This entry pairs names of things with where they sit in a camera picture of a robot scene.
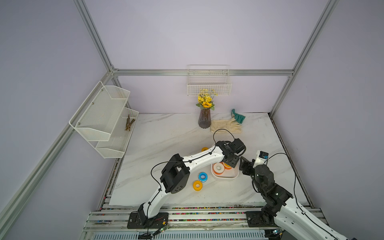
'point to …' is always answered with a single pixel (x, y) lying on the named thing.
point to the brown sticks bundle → (128, 123)
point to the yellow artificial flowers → (204, 98)
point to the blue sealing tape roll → (203, 177)
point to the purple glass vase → (204, 120)
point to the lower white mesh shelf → (120, 136)
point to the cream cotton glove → (225, 126)
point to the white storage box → (232, 173)
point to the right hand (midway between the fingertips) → (246, 160)
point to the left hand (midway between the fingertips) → (228, 160)
